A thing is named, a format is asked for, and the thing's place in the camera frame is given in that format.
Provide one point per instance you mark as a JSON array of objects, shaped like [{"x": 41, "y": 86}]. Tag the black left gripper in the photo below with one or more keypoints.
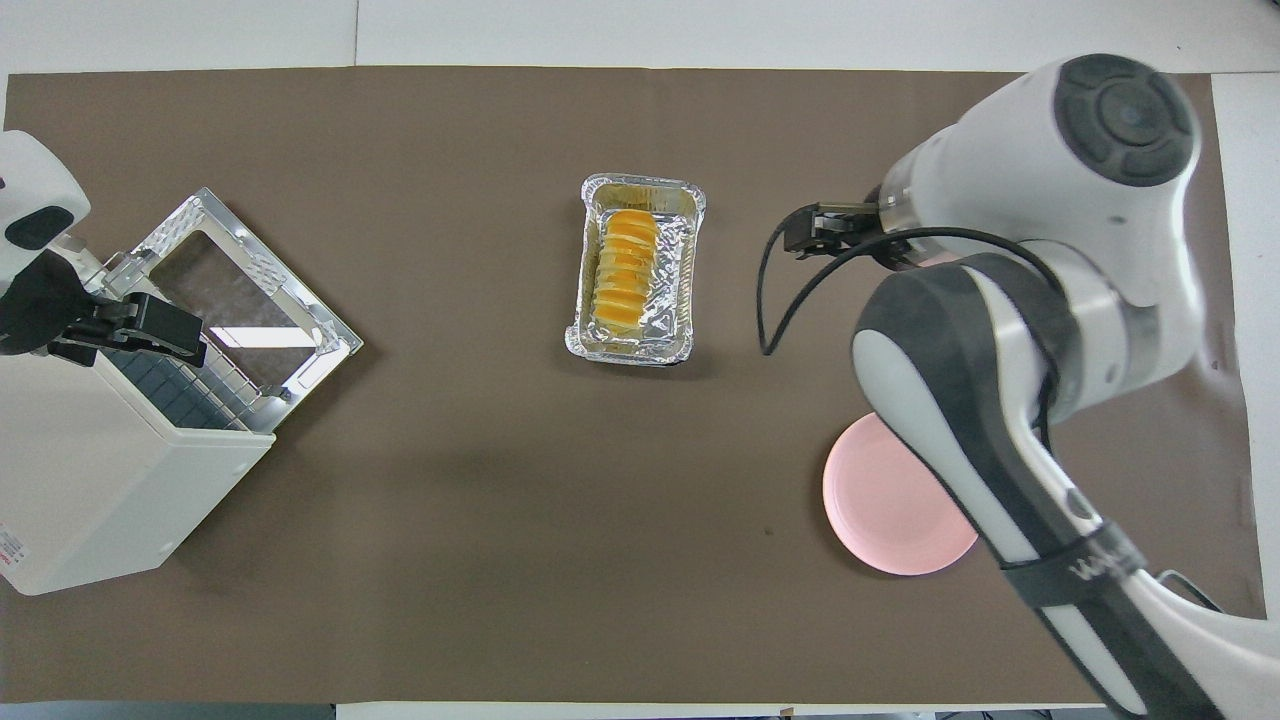
[{"x": 45, "y": 305}]

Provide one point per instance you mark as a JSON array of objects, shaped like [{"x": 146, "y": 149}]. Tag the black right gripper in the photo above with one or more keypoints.
[{"x": 885, "y": 235}]

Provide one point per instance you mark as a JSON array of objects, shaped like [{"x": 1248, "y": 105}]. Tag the aluminium foil tray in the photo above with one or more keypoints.
[{"x": 675, "y": 300}]

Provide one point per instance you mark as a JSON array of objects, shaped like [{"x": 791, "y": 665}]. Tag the yellow sliced bread loaf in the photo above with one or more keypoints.
[{"x": 625, "y": 275}]

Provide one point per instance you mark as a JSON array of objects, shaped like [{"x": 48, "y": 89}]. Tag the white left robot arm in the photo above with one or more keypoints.
[{"x": 30, "y": 180}]

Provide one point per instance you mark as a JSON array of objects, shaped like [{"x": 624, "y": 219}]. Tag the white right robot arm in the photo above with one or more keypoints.
[{"x": 1000, "y": 180}]

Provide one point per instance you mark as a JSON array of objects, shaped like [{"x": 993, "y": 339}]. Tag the silver glass oven door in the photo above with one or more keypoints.
[{"x": 230, "y": 300}]

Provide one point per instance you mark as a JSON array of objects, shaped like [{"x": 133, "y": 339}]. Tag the cream toaster oven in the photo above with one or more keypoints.
[{"x": 100, "y": 480}]

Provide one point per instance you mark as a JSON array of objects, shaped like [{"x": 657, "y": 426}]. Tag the pink round plate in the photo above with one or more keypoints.
[{"x": 890, "y": 510}]

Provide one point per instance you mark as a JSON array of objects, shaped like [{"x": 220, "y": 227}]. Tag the brown table mat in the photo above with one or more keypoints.
[{"x": 600, "y": 550}]

